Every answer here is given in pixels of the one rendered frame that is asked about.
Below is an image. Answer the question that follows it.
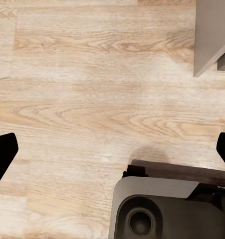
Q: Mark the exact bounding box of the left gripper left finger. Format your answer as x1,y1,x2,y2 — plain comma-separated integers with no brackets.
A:
0,132,18,180

